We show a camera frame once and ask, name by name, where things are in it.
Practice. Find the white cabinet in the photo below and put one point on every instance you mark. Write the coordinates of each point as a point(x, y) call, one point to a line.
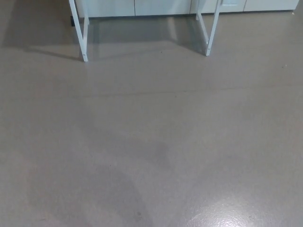
point(165, 7)

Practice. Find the black cabinet foot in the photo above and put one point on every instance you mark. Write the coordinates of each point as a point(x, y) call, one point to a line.
point(73, 21)

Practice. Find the white desk right leg frame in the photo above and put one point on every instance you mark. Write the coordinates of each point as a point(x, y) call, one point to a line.
point(213, 28)

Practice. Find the white desk leg frame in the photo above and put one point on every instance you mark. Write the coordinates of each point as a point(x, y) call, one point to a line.
point(213, 28)
point(79, 35)

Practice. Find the white desk left leg frame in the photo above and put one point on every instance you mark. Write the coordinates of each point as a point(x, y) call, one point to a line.
point(79, 35)

